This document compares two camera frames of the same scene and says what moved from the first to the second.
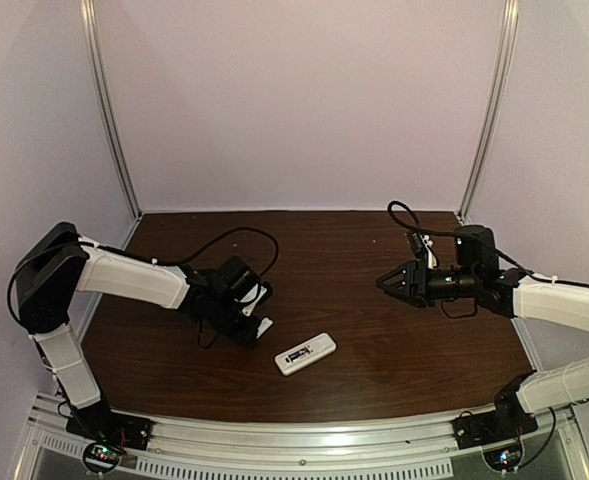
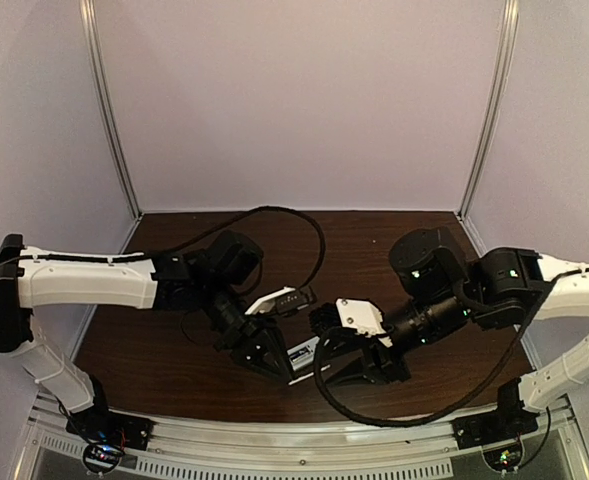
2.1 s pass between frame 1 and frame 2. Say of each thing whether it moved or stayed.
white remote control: stayed
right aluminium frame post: stayed
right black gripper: moved
